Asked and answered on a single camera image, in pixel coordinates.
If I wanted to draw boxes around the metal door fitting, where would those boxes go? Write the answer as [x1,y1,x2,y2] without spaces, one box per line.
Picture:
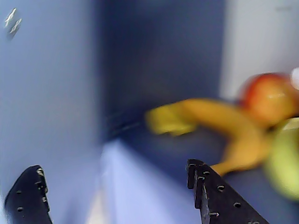
[4,8,23,40]

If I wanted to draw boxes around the blue wooden toy kitchen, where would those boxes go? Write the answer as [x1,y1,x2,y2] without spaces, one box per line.
[93,0,299,224]

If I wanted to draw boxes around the red orange toy apple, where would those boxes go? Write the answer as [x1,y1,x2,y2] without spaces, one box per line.
[238,72,299,126]

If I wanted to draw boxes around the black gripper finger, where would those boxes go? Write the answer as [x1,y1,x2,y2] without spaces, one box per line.
[4,165,53,224]
[186,159,269,224]

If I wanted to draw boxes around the yellow toy banana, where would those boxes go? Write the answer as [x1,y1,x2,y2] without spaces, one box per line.
[144,98,271,175]

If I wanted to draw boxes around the green toy pear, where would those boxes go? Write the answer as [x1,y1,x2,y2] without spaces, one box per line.
[265,119,299,201]

